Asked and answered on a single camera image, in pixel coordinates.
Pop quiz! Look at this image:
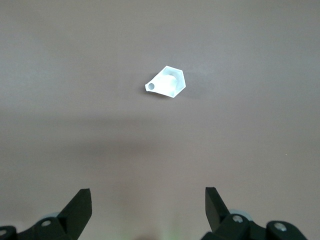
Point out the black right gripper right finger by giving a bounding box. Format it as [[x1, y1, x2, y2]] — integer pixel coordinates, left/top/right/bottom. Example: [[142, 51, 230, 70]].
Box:
[[201, 186, 307, 240]]

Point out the white faceted plastic cup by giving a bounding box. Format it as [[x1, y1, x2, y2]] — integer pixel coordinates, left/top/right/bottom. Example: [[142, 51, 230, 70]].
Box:
[[144, 65, 187, 99]]

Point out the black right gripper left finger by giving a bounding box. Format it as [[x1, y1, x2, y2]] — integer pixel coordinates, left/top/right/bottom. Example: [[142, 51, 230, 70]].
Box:
[[0, 188, 93, 240]]

